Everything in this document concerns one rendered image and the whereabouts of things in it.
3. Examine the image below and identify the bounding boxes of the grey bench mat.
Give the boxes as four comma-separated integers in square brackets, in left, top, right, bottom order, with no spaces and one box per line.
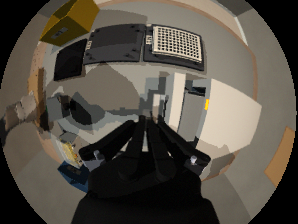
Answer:
[42,2,254,162]

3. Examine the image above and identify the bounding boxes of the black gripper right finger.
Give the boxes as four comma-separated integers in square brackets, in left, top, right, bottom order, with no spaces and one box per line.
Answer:
[145,109,211,182]

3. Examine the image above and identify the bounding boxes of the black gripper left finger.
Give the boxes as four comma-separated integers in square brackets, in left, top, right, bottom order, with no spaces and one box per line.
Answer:
[78,109,147,181]

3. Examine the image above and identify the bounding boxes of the dark blue bin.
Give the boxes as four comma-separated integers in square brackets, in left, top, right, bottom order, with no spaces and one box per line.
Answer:
[57,160,90,193]

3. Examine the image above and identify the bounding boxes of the yellow bin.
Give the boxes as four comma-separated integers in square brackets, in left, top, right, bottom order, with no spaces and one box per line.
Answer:
[39,0,100,47]

